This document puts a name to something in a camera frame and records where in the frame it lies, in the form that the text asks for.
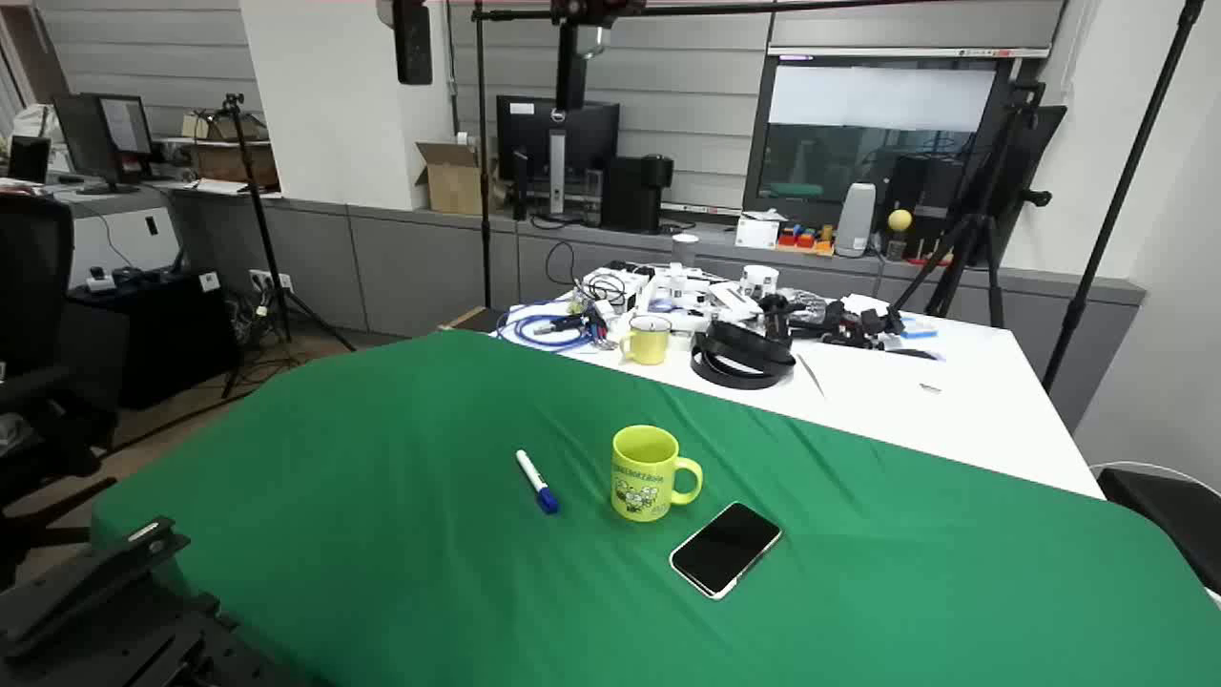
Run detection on black coiled cable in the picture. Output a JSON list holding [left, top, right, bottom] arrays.
[[686, 315, 803, 391]]

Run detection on red small items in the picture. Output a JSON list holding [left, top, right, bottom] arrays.
[[773, 222, 841, 254]]

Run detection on black desktop monitor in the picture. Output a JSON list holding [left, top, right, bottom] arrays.
[[491, 92, 627, 222]]

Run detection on black camera tripod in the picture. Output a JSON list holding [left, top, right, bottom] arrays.
[[884, 76, 1067, 333]]

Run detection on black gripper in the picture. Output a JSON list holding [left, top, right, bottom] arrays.
[[555, 0, 594, 113]]

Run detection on black hanging speaker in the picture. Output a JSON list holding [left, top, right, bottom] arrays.
[[388, 0, 440, 87]]

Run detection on black slanted stand pole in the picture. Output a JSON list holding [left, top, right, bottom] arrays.
[[1039, 0, 1211, 391]]

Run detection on grey old monitor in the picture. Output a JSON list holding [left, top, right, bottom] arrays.
[[48, 92, 160, 190]]

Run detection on black office chair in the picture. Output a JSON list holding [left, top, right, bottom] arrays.
[[0, 190, 135, 591]]

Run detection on white cylindrical speaker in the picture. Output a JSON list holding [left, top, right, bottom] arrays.
[[831, 178, 883, 258]]

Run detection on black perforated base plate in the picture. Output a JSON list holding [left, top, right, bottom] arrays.
[[0, 511, 303, 687]]

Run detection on blue cable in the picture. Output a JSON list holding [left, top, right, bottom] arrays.
[[508, 301, 609, 353]]

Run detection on white lidded container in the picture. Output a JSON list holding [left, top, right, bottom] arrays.
[[734, 208, 786, 253]]

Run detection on open cardboard box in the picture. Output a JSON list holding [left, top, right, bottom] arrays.
[[412, 136, 488, 217]]

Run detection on black low cabinet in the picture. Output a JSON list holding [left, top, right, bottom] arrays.
[[70, 261, 244, 410]]

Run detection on black gadget pile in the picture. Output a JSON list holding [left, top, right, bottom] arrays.
[[784, 289, 904, 349]]

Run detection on thin black light tripod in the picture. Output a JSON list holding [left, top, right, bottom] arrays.
[[210, 92, 364, 400]]

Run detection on black computer tower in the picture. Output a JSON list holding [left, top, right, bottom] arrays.
[[599, 152, 677, 237]]

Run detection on yellow mug with cartoon print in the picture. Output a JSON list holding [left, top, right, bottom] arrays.
[[608, 421, 706, 525]]

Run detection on blue capped white marker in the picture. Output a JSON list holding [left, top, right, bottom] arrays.
[[510, 447, 564, 517]]

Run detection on black clamp with white top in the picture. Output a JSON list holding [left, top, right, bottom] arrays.
[[117, 511, 193, 564]]

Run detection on black vertical pole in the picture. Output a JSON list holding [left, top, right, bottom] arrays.
[[471, 0, 499, 334]]

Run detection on black chair with white rim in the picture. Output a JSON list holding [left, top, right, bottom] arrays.
[[1094, 456, 1221, 604]]

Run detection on green table cloth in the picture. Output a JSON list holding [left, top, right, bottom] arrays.
[[89, 323, 1221, 687]]

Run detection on black smartphone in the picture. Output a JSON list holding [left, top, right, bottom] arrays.
[[665, 496, 786, 604]]

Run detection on small plain yellow mug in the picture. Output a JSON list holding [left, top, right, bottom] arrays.
[[621, 315, 677, 370]]

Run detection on large dark wall monitor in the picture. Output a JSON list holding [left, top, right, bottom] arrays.
[[743, 50, 1023, 222]]

